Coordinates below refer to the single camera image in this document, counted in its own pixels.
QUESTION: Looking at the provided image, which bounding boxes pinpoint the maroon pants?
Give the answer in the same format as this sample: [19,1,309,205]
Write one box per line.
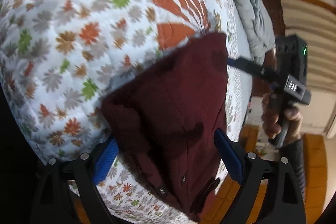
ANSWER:
[101,32,228,221]

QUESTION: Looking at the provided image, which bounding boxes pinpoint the right hand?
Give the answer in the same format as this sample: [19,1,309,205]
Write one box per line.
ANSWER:
[261,91,303,146]

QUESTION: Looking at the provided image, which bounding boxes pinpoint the dark wooden headboard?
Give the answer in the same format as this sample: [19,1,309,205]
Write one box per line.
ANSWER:
[249,0,287,97]

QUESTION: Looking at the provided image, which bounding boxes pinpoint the light blue comforter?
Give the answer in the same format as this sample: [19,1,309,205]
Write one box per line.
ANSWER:
[234,0,275,65]

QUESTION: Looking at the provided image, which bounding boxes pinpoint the beige curtain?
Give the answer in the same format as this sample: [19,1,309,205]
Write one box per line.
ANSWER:
[281,0,335,93]

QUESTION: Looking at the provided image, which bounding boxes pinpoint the floral white quilt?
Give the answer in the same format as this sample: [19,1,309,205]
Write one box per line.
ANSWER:
[0,0,245,224]

